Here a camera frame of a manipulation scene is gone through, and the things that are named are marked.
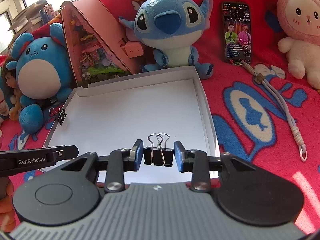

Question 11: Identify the pink triangular diorama house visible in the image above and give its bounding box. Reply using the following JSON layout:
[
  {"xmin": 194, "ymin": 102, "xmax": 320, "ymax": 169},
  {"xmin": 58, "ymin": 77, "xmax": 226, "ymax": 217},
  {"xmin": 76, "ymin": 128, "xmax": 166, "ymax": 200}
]
[{"xmin": 60, "ymin": 0, "xmax": 144, "ymax": 87}]

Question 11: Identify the binder clip on box edge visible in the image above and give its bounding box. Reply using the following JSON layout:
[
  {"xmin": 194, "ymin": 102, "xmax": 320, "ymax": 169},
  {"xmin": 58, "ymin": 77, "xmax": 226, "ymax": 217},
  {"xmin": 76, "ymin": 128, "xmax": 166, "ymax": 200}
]
[{"xmin": 49, "ymin": 107, "xmax": 67, "ymax": 125}]

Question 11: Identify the Doraemon plush toy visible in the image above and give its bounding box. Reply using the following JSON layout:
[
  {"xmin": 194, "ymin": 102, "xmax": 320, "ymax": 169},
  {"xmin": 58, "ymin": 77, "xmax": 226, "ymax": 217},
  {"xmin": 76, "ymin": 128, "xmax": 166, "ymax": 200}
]
[{"xmin": 0, "ymin": 88, "xmax": 10, "ymax": 124}]

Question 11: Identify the brown haired baby doll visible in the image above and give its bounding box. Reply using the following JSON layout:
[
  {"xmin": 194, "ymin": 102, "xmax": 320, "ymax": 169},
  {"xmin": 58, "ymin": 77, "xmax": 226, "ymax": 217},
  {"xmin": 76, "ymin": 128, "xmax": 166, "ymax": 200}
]
[{"xmin": 1, "ymin": 56, "xmax": 23, "ymax": 121}]

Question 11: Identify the pink bunny plush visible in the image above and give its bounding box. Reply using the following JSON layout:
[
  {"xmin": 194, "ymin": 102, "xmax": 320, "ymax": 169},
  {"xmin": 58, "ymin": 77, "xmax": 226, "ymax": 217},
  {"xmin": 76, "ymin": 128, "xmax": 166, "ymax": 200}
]
[{"xmin": 277, "ymin": 0, "xmax": 320, "ymax": 89}]

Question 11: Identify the blue Stitch plush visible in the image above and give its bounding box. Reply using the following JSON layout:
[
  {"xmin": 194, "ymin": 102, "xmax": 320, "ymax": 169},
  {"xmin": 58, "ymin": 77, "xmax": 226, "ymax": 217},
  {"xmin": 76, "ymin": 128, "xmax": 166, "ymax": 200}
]
[{"xmin": 119, "ymin": 0, "xmax": 214, "ymax": 79}]

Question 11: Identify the person's hand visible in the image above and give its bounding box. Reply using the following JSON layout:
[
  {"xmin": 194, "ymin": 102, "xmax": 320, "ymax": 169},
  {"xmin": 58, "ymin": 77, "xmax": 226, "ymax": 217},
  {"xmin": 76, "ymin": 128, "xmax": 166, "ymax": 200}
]
[{"xmin": 0, "ymin": 180, "xmax": 16, "ymax": 232}]

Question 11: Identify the smartphone with lit screen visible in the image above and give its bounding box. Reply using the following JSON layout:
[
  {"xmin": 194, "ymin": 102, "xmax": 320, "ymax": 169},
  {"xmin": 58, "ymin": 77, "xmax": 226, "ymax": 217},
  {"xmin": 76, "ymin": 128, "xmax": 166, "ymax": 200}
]
[{"xmin": 222, "ymin": 2, "xmax": 252, "ymax": 65}]

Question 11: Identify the blue round mouse plush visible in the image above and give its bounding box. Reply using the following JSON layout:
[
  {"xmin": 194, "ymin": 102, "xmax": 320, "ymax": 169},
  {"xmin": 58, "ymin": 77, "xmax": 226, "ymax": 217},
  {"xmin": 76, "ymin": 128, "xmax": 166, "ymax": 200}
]
[{"xmin": 6, "ymin": 23, "xmax": 73, "ymax": 134}]

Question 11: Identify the white cardboard box tray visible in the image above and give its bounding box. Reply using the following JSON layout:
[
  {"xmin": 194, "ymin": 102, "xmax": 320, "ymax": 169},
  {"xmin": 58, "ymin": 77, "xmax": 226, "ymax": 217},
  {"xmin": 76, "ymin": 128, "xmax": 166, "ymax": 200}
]
[{"xmin": 44, "ymin": 66, "xmax": 220, "ymax": 157}]

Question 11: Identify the black binder clip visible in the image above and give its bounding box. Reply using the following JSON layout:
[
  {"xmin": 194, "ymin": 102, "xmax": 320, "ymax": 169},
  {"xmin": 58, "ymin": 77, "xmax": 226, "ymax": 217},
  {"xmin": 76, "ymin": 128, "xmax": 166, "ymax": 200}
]
[{"xmin": 143, "ymin": 133, "xmax": 174, "ymax": 167}]

